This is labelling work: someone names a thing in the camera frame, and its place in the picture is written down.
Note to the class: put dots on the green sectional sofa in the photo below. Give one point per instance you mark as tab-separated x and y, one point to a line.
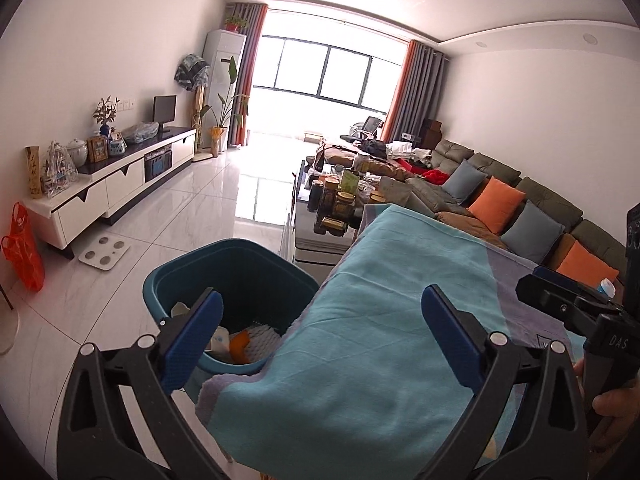
540	192

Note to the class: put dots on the teal printed blanket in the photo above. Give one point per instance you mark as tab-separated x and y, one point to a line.
375	310

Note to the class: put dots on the person's right hand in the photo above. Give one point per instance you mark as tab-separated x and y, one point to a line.
620	405

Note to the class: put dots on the white ceramic jar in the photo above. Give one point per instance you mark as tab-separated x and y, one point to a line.
78	152

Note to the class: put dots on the grey orange curtain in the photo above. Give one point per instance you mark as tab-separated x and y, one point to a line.
250	70
415	90

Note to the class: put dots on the blue-grey cushion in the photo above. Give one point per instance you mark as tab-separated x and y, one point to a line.
465	180
532	232

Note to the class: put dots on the blue white ceramic pot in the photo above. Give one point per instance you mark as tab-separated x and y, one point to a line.
117	146

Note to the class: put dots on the orange cushion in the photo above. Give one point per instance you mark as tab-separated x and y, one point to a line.
585	265
495	205

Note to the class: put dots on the white standing air conditioner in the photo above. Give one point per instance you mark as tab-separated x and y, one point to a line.
220	75

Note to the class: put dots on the paper snack bag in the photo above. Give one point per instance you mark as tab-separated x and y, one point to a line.
350	181

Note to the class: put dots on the wooden photo frame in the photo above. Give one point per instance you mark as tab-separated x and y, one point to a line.
98	149

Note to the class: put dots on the black office chair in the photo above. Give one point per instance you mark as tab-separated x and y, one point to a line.
367	127

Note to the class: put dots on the black monitor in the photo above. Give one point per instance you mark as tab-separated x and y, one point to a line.
164	110

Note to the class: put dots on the cloth-covered standing fan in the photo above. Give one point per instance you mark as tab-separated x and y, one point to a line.
192	70

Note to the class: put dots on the white TV cabinet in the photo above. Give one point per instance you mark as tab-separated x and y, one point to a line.
115	180

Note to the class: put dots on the blue white lidded cup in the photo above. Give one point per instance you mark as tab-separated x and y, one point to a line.
607	287

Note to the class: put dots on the orange peel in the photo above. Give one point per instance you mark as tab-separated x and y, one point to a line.
239	346

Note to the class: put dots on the plastic-wrapped bundle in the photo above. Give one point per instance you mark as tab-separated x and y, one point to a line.
140	132

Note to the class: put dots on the brown ottoman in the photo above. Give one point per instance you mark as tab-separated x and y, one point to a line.
340	156

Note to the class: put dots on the dark brown box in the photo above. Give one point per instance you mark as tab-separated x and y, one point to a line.
431	132

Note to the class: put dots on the brown seat pad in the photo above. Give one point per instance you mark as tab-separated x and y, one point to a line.
465	222

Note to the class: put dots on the bamboo tube vase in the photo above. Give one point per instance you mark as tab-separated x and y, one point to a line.
34	172

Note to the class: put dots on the plastic-wrapped ship model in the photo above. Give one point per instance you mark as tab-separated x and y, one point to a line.
57	170

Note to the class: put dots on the red cloth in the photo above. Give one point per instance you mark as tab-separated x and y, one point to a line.
436	176

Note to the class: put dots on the large window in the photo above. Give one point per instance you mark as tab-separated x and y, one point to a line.
330	70

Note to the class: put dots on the white bathroom scale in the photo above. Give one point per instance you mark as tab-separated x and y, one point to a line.
105	255

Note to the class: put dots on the white foam fruit net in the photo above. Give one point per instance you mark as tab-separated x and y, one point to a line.
262	342

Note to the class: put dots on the blue plastic bin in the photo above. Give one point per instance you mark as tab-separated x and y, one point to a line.
240	280

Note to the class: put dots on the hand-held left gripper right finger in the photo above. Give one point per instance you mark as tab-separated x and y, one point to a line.
450	340

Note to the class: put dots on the pile of white clothes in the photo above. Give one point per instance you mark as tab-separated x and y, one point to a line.
405	151

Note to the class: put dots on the crushed dotted paper cup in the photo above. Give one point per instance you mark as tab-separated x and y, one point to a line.
220	342

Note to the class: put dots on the glass coffee table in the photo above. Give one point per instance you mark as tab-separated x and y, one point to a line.
310	245

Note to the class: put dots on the tall leafy potted plant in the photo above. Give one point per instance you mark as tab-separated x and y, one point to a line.
225	115

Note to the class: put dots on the orange plastic bag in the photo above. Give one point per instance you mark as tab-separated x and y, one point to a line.
22	250

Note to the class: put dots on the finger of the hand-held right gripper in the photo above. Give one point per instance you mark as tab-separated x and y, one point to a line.
555	276
560	305

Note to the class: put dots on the plant in blue vase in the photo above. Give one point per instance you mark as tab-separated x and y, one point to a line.
105	112

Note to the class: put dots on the wall switch panel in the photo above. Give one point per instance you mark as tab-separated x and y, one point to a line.
126	105

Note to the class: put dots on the small potted plant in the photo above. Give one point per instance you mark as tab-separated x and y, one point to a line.
235	24

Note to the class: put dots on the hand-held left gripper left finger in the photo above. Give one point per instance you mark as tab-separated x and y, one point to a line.
192	340

